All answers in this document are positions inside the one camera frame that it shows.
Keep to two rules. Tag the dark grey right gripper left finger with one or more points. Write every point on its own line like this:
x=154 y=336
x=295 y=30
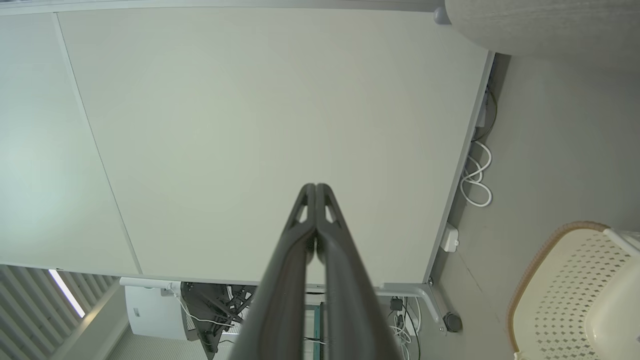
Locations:
x=285 y=280

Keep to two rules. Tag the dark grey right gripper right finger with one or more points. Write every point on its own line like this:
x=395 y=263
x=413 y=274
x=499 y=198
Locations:
x=350 y=300

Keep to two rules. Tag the cream perforated laundry basket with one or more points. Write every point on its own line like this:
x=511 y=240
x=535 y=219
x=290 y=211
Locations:
x=555 y=300

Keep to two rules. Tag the small black plug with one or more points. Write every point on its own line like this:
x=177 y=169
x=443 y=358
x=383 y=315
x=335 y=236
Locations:
x=396 y=303

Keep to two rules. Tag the grey partition leg with caster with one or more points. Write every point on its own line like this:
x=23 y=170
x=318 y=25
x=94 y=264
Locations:
x=422 y=300

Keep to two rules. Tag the black folded stand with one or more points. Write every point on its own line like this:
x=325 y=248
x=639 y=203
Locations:
x=210 y=310

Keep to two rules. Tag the white power adapter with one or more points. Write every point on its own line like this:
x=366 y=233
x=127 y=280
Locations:
x=449 y=238

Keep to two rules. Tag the white box appliance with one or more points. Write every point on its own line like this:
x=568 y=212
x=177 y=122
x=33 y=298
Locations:
x=150 y=312

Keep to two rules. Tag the large white partition panel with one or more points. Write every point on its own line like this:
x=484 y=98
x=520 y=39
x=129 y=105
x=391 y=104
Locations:
x=280 y=115

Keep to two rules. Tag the grey slatted blinds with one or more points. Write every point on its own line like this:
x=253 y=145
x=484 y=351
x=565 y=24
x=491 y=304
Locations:
x=30 y=310

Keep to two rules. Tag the white upper partition panel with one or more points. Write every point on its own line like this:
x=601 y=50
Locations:
x=50 y=150

